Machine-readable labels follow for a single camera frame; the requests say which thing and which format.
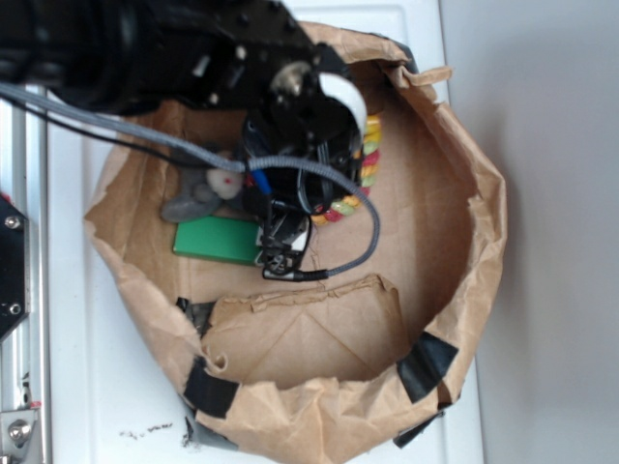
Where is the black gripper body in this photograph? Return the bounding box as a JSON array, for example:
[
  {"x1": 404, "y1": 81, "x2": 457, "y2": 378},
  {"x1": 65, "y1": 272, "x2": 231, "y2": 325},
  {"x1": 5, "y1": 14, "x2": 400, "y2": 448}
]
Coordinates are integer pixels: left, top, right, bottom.
[{"x1": 243, "y1": 43, "x2": 366, "y2": 213}]

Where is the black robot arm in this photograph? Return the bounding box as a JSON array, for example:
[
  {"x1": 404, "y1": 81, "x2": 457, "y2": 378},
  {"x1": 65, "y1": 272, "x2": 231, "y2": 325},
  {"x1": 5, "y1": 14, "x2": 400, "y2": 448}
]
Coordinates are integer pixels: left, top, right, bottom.
[{"x1": 1, "y1": 1, "x2": 367, "y2": 214}]

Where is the grey plush mouse toy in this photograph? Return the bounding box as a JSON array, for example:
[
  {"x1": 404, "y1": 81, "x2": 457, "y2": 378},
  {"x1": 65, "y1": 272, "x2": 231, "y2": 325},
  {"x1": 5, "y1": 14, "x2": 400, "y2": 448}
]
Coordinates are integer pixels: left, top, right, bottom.
[{"x1": 161, "y1": 150, "x2": 245, "y2": 223}]

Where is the green rectangular block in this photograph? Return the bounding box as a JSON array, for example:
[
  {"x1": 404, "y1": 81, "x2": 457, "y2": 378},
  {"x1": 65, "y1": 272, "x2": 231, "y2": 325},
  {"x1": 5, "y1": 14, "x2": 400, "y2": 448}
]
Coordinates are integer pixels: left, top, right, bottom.
[{"x1": 173, "y1": 216, "x2": 260, "y2": 266}]

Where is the brown paper bag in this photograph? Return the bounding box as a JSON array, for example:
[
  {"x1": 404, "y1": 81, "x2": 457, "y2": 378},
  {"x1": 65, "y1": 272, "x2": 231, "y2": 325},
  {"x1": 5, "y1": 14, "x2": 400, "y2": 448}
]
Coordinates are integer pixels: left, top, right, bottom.
[{"x1": 85, "y1": 22, "x2": 507, "y2": 463}]

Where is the multicolored twisted rope toy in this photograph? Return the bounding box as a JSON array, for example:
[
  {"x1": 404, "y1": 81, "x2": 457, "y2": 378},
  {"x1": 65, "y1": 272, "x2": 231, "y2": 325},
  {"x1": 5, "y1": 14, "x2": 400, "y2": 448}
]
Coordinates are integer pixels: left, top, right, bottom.
[{"x1": 311, "y1": 113, "x2": 382, "y2": 226}]

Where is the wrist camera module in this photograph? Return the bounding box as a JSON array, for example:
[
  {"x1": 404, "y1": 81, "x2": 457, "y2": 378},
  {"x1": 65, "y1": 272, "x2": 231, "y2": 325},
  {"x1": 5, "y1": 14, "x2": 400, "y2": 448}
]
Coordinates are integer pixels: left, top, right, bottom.
[{"x1": 255, "y1": 197, "x2": 311, "y2": 281}]

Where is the aluminium frame rail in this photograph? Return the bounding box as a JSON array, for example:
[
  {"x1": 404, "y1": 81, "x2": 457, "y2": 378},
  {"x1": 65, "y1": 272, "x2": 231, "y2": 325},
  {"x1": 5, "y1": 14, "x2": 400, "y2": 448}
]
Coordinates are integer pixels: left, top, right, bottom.
[{"x1": 1, "y1": 101, "x2": 52, "y2": 463}]

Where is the grey braided cable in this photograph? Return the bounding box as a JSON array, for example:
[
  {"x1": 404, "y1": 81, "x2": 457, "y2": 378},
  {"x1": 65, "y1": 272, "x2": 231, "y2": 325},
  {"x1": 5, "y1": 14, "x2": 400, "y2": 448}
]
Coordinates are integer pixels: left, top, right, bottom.
[{"x1": 0, "y1": 80, "x2": 382, "y2": 283}]

